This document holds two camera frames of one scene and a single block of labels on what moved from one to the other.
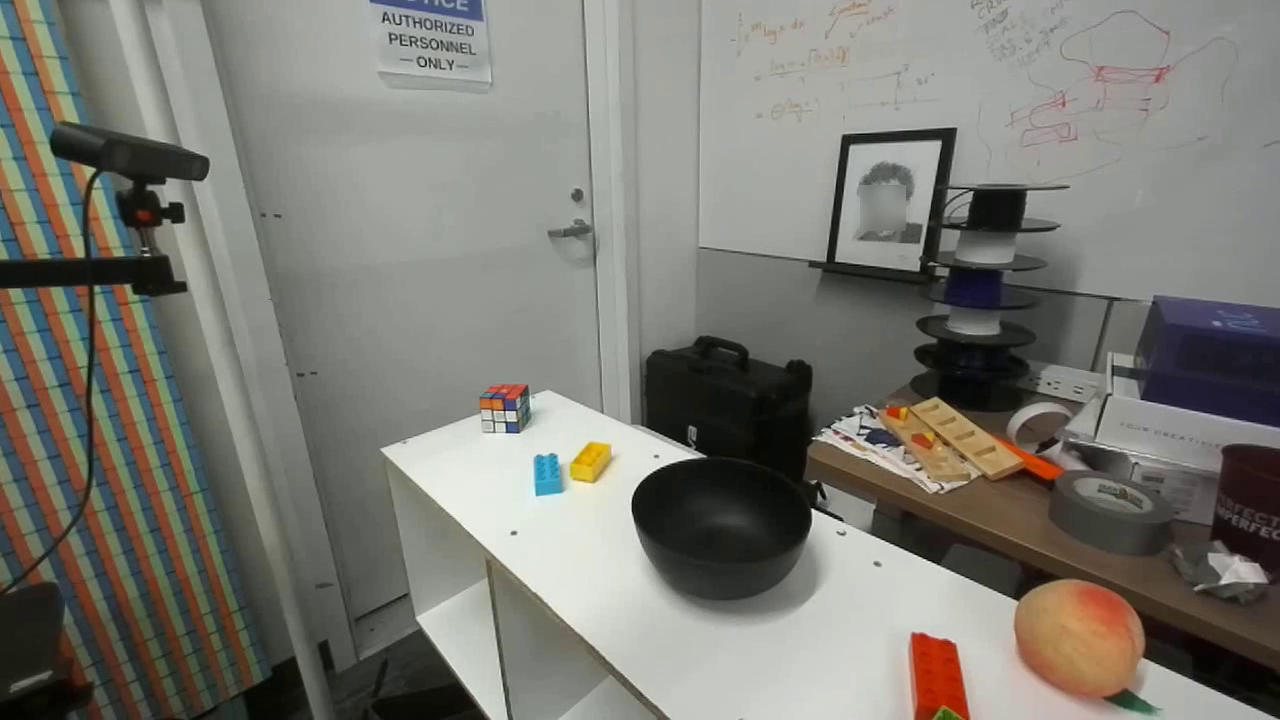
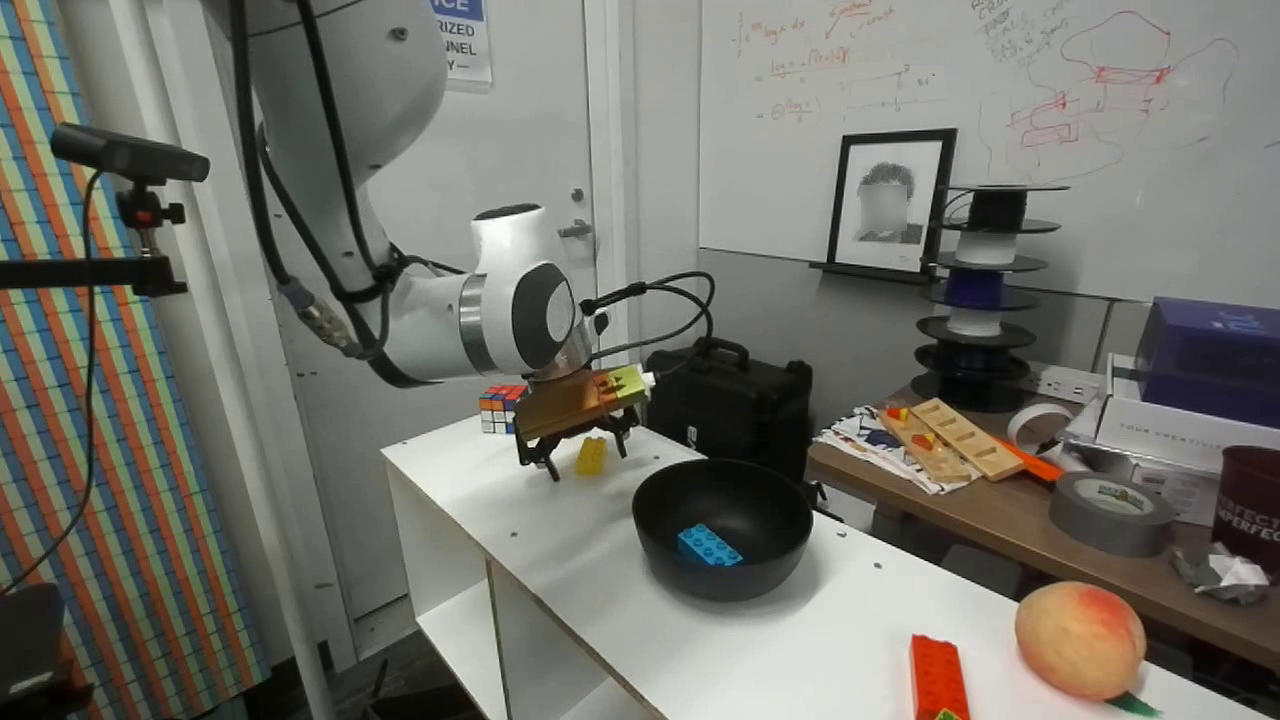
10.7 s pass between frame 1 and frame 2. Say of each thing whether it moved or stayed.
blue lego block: moved
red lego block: stayed
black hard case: stayed
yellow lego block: stayed
